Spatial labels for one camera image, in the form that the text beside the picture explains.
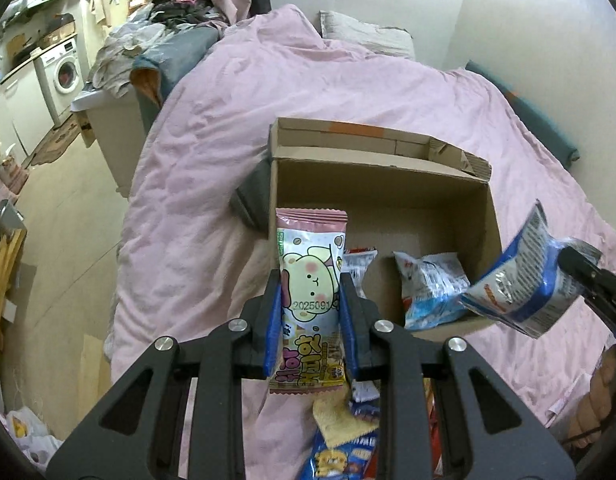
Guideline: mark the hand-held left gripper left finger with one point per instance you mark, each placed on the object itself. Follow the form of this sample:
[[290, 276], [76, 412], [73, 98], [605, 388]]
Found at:
[[274, 320]]

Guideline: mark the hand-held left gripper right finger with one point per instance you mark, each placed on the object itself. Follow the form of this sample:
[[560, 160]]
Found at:
[[349, 325]]

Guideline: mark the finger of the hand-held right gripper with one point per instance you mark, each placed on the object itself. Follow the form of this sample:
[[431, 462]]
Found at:
[[580, 262]]

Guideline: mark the blue and white snack bag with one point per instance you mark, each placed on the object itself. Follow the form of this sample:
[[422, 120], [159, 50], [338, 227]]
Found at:
[[517, 280]]

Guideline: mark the pink cartoon snack packet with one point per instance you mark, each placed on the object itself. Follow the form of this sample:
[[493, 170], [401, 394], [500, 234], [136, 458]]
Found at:
[[313, 240]]

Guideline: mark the pale yellow snack packet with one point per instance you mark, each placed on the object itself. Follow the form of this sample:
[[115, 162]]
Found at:
[[338, 420]]

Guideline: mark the cardboard box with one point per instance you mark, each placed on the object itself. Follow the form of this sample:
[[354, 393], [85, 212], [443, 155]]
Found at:
[[387, 190]]

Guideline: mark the blue cartoon snack bag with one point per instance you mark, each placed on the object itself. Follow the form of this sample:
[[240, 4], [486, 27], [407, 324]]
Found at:
[[333, 465]]

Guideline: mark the white packet with red edge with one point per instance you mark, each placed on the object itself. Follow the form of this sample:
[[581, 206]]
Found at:
[[359, 265]]

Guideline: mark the small blue snack packet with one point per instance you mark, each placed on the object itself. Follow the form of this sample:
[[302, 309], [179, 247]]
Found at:
[[365, 410]]

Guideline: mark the light blue foil snack packet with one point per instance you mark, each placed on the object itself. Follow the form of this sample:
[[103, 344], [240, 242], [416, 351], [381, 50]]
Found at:
[[427, 285]]

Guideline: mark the red snack packet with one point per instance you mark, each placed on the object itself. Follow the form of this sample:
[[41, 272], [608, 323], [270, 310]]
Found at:
[[431, 410]]

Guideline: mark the teal cushion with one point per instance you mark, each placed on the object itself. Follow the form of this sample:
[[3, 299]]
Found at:
[[532, 110]]

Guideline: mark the pink blanket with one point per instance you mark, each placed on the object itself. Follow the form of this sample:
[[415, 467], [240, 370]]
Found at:
[[213, 160]]

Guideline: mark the white plastic bin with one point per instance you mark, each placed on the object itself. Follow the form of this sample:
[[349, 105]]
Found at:
[[118, 130]]

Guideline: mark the white plastic bag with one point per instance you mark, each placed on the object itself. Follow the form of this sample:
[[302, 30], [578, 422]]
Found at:
[[30, 440]]

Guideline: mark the brown patterned rug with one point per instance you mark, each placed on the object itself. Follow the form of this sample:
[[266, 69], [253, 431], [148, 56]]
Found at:
[[58, 142]]

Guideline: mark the blue-grey garment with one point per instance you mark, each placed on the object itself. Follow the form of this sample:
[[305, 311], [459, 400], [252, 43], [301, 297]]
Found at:
[[178, 52]]

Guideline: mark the grey pillow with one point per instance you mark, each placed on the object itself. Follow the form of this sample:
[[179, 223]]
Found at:
[[368, 35]]

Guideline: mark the white printed cloth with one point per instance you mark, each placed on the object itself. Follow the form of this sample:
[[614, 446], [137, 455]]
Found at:
[[123, 55]]

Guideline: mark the white washing machine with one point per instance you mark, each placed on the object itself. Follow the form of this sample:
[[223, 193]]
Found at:
[[63, 75]]

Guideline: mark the dark clothes pile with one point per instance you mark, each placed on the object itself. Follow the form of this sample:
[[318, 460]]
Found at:
[[188, 2]]

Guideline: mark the white kitchen cabinet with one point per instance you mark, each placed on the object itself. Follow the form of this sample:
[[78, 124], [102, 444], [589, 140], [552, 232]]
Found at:
[[18, 105]]

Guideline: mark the beige hanging towel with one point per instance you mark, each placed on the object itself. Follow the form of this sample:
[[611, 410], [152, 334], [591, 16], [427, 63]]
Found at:
[[105, 0]]

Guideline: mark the yellow wooden frame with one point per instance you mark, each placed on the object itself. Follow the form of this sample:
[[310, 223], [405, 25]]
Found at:
[[8, 285]]

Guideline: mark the grey metal bracket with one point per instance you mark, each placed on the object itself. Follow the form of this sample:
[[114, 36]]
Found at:
[[8, 215]]

